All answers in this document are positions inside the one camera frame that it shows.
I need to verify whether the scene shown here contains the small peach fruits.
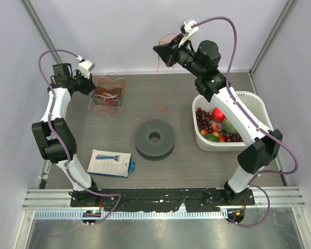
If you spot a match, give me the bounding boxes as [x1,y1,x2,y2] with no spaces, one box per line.
[200,125,220,137]

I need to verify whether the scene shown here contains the grey cable spool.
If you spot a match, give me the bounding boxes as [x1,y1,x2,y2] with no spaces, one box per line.
[134,119,176,161]

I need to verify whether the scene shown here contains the red apple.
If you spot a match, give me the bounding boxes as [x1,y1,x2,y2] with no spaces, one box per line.
[211,107,225,123]

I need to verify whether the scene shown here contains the white cables in box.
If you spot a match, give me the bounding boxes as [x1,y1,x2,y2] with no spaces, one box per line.
[94,90,121,103]

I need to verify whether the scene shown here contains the clear cable box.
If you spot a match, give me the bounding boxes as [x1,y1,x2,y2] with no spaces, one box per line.
[87,73,126,118]

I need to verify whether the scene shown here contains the white slotted cable duct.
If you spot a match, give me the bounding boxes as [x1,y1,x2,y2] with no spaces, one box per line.
[34,209,228,220]

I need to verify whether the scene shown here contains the green netted melon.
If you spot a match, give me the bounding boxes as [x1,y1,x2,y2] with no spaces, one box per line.
[221,117,238,134]

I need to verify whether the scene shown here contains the orange thin cable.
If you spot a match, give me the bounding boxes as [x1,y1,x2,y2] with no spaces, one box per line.
[151,32,178,114]

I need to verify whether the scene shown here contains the aluminium frame rail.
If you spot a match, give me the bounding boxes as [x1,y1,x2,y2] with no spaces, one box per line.
[22,186,305,210]

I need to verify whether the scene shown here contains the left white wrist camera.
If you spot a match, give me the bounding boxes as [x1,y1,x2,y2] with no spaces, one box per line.
[76,56,95,79]

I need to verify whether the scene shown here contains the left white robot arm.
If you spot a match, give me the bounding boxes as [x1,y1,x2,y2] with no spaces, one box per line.
[32,59,100,207]

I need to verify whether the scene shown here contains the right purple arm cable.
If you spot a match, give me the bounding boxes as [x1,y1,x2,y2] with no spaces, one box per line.
[191,16,299,229]

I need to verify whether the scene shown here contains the white plastic basket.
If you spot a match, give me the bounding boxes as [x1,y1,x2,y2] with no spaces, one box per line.
[191,91,275,153]

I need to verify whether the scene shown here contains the red grape bunch left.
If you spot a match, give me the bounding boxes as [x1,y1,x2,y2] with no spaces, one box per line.
[195,107,213,133]

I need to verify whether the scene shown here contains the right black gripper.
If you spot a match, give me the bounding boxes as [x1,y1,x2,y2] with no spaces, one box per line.
[153,34,204,78]

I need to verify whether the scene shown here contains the green avocado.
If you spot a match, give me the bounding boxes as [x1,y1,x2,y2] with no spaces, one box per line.
[204,134,219,143]

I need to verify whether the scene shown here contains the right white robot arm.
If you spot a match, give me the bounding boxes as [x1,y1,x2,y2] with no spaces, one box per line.
[153,38,282,205]

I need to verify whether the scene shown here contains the blue razor package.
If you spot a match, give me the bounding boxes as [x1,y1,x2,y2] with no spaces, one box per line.
[87,149,135,178]

